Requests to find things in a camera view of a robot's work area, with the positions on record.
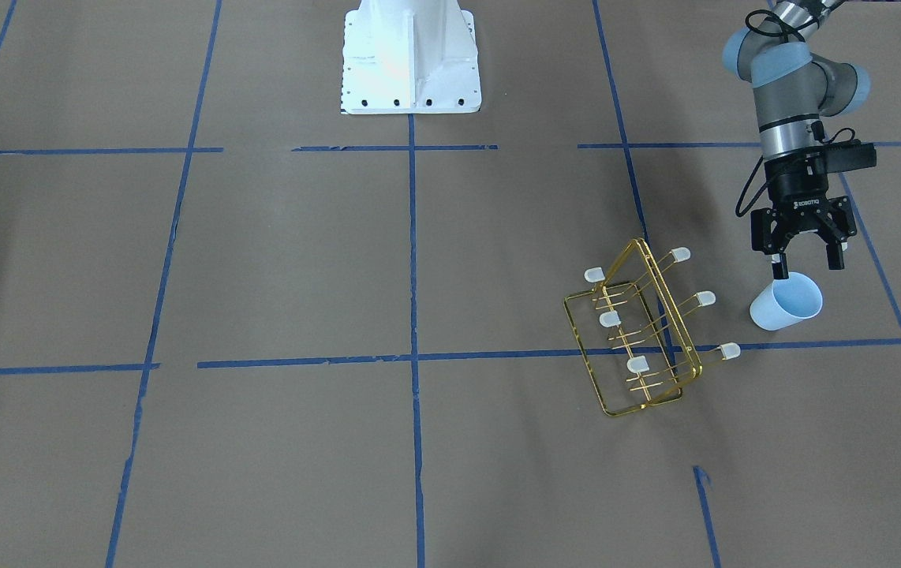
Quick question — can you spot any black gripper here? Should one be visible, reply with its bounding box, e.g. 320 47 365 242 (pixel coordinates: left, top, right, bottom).
750 155 857 281

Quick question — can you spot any light blue plastic cup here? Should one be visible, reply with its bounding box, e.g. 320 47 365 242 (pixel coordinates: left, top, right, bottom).
749 272 824 331

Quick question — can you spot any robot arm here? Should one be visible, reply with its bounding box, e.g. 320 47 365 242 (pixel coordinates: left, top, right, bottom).
722 1 877 280

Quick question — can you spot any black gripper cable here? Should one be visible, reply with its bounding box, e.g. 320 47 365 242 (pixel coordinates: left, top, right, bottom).
735 154 772 219

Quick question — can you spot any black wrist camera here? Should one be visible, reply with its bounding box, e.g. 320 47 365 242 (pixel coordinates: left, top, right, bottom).
809 140 877 175

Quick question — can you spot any gold wire cup holder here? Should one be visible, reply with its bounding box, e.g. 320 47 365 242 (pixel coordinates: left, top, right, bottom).
563 237 742 418

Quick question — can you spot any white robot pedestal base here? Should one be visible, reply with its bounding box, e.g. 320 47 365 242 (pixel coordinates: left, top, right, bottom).
340 1 483 115

